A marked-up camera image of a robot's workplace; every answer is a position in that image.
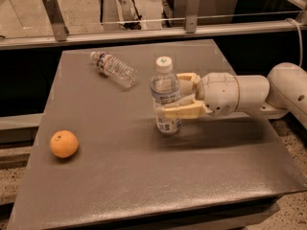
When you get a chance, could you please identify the grey table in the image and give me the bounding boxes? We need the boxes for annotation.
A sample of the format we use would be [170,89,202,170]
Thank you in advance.
[7,40,306,230]

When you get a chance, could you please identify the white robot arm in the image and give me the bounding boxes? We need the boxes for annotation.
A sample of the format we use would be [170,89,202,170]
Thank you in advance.
[155,62,307,128]

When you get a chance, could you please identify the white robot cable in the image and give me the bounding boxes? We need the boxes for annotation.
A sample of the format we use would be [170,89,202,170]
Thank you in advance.
[285,17,304,68]

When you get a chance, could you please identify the clear plastic water bottle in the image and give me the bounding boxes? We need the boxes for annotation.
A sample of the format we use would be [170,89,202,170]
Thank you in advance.
[90,51,137,89]

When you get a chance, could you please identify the metal rail bracket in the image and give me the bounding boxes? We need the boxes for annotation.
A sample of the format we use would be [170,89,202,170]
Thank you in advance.
[185,0,200,34]
[42,0,69,41]

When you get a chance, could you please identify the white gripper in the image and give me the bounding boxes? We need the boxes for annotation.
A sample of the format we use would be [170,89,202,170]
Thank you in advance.
[155,73,239,119]

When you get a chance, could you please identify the orange fruit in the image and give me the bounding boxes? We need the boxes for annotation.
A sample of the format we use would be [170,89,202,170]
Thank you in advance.
[50,130,79,158]

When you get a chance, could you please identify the left metal rail bracket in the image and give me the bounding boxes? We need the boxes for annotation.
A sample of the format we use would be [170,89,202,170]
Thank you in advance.
[42,0,69,41]

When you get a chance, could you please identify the blue label plastic bottle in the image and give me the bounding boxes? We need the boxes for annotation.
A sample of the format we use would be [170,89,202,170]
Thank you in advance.
[151,57,181,135]

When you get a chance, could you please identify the horizontal metal rail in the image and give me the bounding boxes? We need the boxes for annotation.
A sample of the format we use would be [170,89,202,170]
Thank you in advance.
[0,20,296,50]

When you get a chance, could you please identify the right metal rail bracket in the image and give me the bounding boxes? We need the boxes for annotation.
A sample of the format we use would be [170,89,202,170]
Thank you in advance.
[185,0,200,34]

